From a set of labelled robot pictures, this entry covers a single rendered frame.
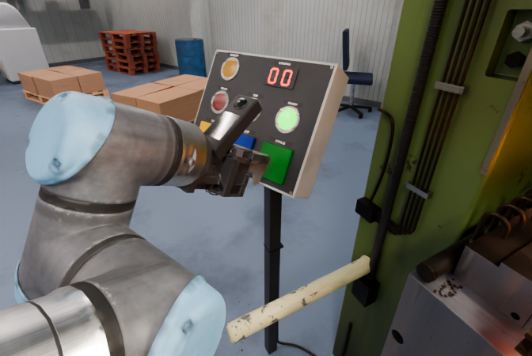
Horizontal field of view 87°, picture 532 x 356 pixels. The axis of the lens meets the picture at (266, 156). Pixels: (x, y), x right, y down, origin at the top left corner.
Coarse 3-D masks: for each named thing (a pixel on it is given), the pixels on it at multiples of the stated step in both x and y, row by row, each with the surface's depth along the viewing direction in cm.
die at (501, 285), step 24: (528, 216) 49; (480, 240) 43; (504, 240) 43; (528, 240) 43; (480, 264) 41; (504, 264) 38; (528, 264) 38; (480, 288) 42; (504, 288) 39; (528, 288) 36; (504, 312) 40; (528, 312) 37
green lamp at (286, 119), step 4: (284, 112) 59; (288, 112) 59; (292, 112) 58; (280, 116) 60; (284, 116) 59; (288, 116) 59; (292, 116) 58; (296, 116) 58; (280, 120) 60; (284, 120) 59; (288, 120) 58; (292, 120) 58; (280, 124) 59; (284, 124) 59; (288, 124) 58; (292, 124) 58; (284, 128) 59; (288, 128) 58
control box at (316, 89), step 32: (224, 64) 70; (256, 64) 65; (288, 64) 61; (320, 64) 57; (256, 96) 64; (288, 96) 60; (320, 96) 56; (256, 128) 63; (320, 128) 57; (320, 160) 61; (288, 192) 57
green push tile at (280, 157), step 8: (264, 144) 60; (272, 144) 60; (264, 152) 60; (272, 152) 59; (280, 152) 58; (288, 152) 57; (272, 160) 59; (280, 160) 58; (288, 160) 57; (272, 168) 59; (280, 168) 58; (288, 168) 58; (264, 176) 60; (272, 176) 59; (280, 176) 58; (280, 184) 58
